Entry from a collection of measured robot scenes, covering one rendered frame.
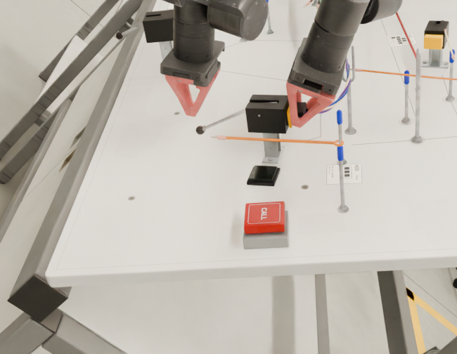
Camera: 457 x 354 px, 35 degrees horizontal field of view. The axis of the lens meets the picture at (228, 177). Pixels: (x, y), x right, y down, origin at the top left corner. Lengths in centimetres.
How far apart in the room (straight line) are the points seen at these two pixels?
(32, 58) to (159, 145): 183
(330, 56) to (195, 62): 19
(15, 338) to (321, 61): 55
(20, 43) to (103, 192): 194
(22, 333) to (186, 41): 45
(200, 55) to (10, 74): 182
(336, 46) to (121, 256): 38
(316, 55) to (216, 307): 52
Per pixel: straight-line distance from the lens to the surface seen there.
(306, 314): 150
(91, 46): 215
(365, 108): 119
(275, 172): 103
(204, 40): 100
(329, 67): 97
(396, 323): 134
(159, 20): 136
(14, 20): 307
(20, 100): 271
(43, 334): 103
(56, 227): 103
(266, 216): 91
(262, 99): 105
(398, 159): 106
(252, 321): 134
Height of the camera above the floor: 151
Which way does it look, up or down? 27 degrees down
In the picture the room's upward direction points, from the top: 50 degrees clockwise
